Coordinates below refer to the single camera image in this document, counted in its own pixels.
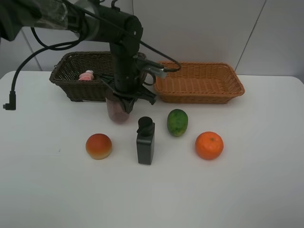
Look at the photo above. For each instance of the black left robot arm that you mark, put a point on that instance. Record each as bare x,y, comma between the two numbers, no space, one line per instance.
93,22

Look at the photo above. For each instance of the orange tangerine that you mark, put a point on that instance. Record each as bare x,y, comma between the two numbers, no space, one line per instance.
209,145

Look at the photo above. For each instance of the black pump bottle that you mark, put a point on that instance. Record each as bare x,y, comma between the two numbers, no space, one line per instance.
145,140

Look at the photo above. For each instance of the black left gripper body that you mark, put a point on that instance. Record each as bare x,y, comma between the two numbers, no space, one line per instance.
126,80

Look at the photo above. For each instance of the dark brown wicker basket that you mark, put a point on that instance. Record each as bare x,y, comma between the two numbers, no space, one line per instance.
66,75

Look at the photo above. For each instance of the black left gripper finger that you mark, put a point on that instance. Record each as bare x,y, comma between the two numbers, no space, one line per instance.
126,101

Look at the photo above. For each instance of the light orange wicker basket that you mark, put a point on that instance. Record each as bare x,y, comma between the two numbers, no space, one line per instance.
200,83

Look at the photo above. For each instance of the green mango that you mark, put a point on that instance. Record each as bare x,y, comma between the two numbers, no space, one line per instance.
177,122

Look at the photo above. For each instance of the red orange peach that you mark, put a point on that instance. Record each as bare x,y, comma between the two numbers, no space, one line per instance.
98,146

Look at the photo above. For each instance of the pink lotion bottle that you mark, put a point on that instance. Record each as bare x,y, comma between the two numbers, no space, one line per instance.
87,76

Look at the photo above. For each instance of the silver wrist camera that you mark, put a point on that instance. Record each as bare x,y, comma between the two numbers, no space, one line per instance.
153,68

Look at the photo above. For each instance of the translucent purple plastic cup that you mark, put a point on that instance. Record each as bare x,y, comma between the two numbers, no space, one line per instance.
114,108

